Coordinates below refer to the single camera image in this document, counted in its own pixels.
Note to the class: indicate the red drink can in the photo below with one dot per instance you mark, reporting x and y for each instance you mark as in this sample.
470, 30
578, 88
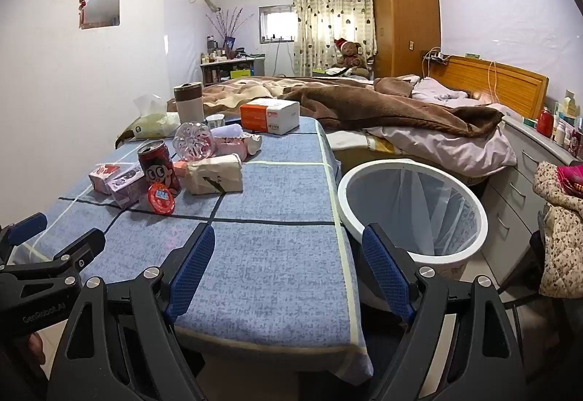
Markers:
157, 168

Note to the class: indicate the grey nightstand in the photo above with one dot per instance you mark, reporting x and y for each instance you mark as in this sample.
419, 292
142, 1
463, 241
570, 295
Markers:
514, 164

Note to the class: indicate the clear bin liner bag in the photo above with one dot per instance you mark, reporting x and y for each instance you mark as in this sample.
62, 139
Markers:
437, 218

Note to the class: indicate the window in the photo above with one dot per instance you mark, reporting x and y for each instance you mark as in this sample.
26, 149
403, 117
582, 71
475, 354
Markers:
278, 23

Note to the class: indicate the red round lidded cup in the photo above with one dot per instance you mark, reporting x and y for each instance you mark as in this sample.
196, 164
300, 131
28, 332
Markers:
161, 199

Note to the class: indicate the green white carton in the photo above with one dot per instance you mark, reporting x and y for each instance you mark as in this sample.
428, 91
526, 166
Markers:
569, 102

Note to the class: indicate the pink small box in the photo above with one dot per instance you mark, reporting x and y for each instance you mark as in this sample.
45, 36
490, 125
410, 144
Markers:
102, 177

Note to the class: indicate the white round waste bin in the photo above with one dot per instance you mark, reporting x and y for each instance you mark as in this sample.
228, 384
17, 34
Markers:
342, 203

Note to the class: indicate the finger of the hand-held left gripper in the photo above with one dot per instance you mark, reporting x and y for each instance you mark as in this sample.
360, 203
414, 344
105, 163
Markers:
27, 228
77, 248

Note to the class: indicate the wall mirror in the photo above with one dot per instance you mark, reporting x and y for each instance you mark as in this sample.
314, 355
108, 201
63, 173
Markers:
100, 4

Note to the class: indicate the colourful plaid cloth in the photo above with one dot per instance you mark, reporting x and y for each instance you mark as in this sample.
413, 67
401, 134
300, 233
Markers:
571, 177

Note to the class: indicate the floral quilted jacket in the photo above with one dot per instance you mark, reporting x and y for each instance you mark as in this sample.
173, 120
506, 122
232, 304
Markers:
562, 237

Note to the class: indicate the power strip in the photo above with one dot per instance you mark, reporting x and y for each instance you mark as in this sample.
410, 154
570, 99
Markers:
435, 57

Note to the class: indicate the patterned curtain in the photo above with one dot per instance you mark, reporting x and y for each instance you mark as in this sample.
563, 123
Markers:
328, 18

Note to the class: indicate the purple small box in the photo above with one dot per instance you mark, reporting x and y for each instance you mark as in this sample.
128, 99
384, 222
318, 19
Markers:
125, 187

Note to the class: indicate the pale pink duvet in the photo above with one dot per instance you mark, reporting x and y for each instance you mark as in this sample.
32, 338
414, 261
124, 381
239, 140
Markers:
437, 141

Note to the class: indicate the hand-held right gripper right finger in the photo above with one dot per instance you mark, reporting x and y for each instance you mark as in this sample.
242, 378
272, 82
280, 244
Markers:
387, 273

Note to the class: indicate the brown blanket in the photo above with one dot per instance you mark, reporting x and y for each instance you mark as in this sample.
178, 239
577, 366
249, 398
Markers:
373, 105

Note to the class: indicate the clear plastic flower-shaped container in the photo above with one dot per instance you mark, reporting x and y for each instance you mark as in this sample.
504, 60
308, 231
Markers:
193, 141

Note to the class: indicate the blue checked tablecloth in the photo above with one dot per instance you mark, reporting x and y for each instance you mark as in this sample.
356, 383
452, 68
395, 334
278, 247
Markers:
273, 223

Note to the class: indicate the yellow tissue pack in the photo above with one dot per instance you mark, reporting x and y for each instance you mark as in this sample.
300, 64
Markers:
152, 123

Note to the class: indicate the red jar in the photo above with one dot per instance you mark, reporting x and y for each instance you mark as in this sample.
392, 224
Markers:
544, 123

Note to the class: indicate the cluttered desk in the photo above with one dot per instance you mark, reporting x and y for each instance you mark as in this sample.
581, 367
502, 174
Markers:
232, 66

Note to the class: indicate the pink cartoon box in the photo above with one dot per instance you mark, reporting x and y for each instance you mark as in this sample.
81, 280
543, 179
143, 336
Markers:
576, 143

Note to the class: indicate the brown teddy bear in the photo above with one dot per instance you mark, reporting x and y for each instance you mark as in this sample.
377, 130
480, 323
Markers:
350, 57

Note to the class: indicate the white bottle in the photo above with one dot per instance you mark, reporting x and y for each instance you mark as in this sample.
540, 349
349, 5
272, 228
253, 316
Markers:
560, 132

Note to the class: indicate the dried branches in vase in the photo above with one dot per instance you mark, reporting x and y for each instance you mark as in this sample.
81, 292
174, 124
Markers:
227, 25

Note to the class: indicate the beige blanket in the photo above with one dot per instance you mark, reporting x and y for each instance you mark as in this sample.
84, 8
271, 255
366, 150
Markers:
237, 91

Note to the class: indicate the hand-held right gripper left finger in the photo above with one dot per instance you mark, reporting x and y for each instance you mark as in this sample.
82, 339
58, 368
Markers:
191, 273

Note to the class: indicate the orange white box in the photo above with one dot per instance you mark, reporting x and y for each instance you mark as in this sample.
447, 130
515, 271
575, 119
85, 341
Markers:
268, 116

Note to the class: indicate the pink white packaging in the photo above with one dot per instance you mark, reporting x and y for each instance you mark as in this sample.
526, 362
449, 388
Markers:
232, 143

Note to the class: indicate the wooden headboard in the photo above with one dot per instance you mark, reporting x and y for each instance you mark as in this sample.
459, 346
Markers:
501, 82

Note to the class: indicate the brown white tumbler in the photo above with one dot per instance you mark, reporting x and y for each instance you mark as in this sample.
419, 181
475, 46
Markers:
189, 102

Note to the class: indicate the wooden wardrobe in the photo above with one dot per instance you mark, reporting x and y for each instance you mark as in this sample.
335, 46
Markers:
405, 13

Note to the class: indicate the black chair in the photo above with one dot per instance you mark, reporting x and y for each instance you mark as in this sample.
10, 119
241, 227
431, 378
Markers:
542, 246

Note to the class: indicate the paper-wrapped tissue pack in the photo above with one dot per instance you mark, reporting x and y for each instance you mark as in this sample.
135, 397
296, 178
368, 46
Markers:
214, 175

